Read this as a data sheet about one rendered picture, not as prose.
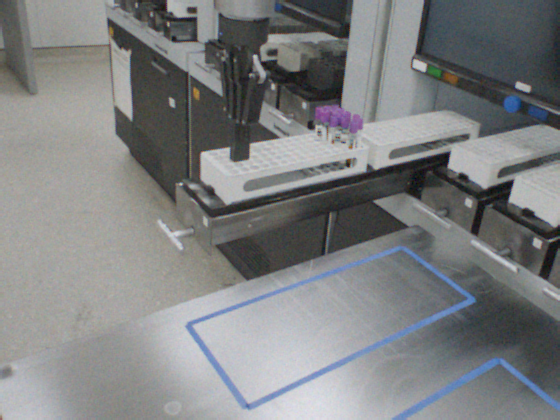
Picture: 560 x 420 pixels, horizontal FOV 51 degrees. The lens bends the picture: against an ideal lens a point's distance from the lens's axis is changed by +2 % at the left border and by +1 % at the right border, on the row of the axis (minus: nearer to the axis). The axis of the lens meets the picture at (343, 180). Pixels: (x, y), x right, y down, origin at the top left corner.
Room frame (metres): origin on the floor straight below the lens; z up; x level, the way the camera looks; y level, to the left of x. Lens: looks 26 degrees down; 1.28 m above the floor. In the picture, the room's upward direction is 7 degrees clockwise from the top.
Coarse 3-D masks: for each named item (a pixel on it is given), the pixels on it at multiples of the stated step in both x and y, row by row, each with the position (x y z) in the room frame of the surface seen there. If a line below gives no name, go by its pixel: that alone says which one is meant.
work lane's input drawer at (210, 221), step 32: (416, 160) 1.07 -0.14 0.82; (448, 160) 1.12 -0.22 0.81; (192, 192) 0.84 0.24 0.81; (288, 192) 0.87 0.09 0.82; (320, 192) 0.91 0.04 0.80; (352, 192) 0.95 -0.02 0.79; (384, 192) 1.01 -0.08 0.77; (160, 224) 0.82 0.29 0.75; (192, 224) 0.82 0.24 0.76; (224, 224) 0.78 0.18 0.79; (256, 224) 0.82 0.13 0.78
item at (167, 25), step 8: (160, 16) 2.10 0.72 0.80; (168, 16) 2.06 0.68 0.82; (176, 16) 2.07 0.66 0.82; (160, 24) 2.10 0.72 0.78; (168, 24) 2.04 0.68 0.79; (176, 24) 2.04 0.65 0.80; (184, 24) 2.06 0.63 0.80; (192, 24) 2.08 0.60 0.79; (152, 32) 2.05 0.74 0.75; (160, 32) 2.08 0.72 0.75; (168, 32) 2.04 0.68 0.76; (176, 32) 2.04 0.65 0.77; (184, 32) 2.06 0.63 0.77; (192, 32) 2.08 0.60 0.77
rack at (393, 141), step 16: (432, 112) 1.24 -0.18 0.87; (448, 112) 1.26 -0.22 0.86; (368, 128) 1.10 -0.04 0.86; (384, 128) 1.12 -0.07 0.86; (400, 128) 1.12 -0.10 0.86; (416, 128) 1.13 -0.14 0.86; (432, 128) 1.15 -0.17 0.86; (448, 128) 1.16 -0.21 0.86; (464, 128) 1.17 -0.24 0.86; (368, 144) 1.03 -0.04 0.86; (384, 144) 1.02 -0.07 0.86; (400, 144) 1.05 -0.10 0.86; (416, 144) 1.18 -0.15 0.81; (432, 144) 1.14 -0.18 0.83; (448, 144) 1.16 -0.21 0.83; (368, 160) 1.03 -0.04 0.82; (384, 160) 1.02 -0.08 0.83; (400, 160) 1.05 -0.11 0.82
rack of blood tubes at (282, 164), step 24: (264, 144) 0.95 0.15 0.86; (288, 144) 0.97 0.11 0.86; (312, 144) 0.98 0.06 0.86; (336, 144) 0.99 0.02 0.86; (216, 168) 0.83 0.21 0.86; (240, 168) 0.84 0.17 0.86; (264, 168) 0.86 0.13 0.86; (288, 168) 0.88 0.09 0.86; (312, 168) 0.96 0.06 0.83; (336, 168) 0.97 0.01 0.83; (360, 168) 0.99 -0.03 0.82; (216, 192) 0.83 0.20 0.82; (240, 192) 0.82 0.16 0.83; (264, 192) 0.85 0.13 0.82
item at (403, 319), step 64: (384, 256) 0.71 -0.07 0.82; (448, 256) 0.73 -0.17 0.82; (192, 320) 0.52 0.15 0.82; (256, 320) 0.54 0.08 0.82; (320, 320) 0.55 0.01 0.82; (384, 320) 0.57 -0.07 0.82; (448, 320) 0.58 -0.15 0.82; (512, 320) 0.60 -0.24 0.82; (0, 384) 0.41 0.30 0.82; (64, 384) 0.41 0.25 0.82; (128, 384) 0.42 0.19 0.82; (192, 384) 0.43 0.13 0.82; (256, 384) 0.44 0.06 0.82; (320, 384) 0.45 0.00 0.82; (384, 384) 0.46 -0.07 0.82; (448, 384) 0.47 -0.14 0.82; (512, 384) 0.49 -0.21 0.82
